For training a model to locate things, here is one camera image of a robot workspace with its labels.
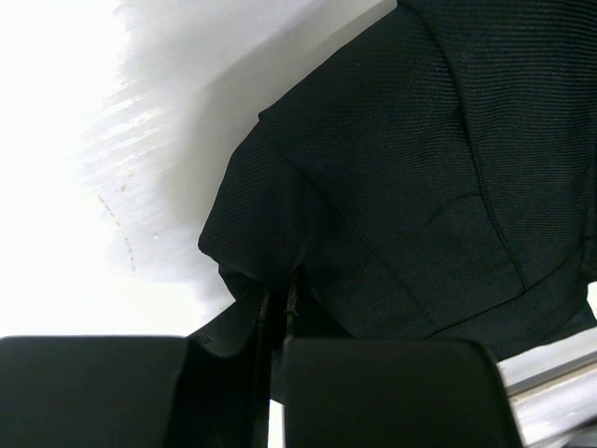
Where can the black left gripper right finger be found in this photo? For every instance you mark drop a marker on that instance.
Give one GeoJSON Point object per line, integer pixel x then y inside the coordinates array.
{"type": "Point", "coordinates": [355, 393]}

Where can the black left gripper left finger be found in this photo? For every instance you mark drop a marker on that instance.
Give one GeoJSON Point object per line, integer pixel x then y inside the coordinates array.
{"type": "Point", "coordinates": [210, 389]}

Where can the black pleated skirt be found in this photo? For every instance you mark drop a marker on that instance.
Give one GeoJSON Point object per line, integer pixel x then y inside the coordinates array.
{"type": "Point", "coordinates": [434, 178]}

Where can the aluminium table edge rail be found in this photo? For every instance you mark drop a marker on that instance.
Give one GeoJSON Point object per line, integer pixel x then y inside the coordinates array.
{"type": "Point", "coordinates": [552, 405]}

